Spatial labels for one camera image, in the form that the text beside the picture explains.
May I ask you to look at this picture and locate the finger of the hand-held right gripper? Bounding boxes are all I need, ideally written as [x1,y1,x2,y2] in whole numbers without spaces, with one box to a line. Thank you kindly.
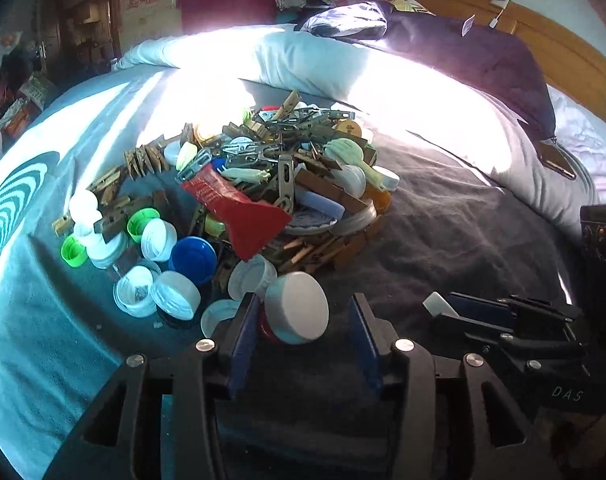
[433,316,586,361]
[448,292,581,333]

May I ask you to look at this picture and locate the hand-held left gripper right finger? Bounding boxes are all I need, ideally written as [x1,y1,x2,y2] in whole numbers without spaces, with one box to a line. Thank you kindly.
[347,292,566,480]

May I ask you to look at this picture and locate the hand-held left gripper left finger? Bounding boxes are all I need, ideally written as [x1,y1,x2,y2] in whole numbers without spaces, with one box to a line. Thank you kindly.
[43,292,261,480]

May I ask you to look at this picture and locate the large white jar lid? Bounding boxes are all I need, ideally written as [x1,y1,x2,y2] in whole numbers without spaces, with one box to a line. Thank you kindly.
[263,271,330,346]

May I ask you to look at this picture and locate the grey fleece blanket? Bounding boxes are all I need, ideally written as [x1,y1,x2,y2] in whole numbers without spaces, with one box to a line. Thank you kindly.
[0,65,591,480]

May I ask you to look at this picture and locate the metal jar lid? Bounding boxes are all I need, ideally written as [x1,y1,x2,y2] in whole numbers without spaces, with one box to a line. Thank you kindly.
[330,199,380,237]

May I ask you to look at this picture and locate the pile of plastic bottle caps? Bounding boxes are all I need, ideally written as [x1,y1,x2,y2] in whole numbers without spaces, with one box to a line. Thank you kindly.
[60,105,401,341]

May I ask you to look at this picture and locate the pale purple plastic block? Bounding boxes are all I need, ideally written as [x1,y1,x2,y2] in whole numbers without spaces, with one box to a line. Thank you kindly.
[295,191,345,219]

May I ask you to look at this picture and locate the brown flat rectangular tag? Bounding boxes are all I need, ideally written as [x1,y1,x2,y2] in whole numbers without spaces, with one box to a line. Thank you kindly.
[538,139,577,182]

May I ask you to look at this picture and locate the pile of wooden clothespins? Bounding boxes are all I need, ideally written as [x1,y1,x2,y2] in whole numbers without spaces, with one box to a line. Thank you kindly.
[52,91,384,273]

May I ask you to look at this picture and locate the pale green plastic spoon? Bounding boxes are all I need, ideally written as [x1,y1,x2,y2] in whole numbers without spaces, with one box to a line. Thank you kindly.
[323,137,389,192]
[220,167,272,184]

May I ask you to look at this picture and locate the pile of metal clips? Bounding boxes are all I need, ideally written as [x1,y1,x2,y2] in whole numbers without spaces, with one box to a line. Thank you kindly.
[175,105,358,212]

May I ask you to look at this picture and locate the dark purple pillow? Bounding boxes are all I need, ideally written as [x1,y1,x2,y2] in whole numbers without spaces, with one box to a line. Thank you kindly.
[333,7,558,142]

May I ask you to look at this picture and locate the wooden headboard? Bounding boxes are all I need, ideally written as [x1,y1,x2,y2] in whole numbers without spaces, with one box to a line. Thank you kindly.
[413,0,606,137]

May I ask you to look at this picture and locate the light blue pillow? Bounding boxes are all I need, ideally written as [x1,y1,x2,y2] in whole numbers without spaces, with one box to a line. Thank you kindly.
[114,24,601,223]

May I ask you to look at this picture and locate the striped blue white pillow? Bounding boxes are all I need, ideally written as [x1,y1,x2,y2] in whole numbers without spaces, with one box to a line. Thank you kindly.
[300,2,389,39]

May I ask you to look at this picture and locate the pile of clothes and bags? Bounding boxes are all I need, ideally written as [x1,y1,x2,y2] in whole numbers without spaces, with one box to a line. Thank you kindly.
[0,30,54,161]

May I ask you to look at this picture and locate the maroon cloth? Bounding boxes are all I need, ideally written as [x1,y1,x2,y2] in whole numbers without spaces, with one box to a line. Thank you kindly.
[182,0,277,36]

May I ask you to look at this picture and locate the brown wooden cabinet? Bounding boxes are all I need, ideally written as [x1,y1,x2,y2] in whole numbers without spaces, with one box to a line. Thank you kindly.
[33,0,124,77]

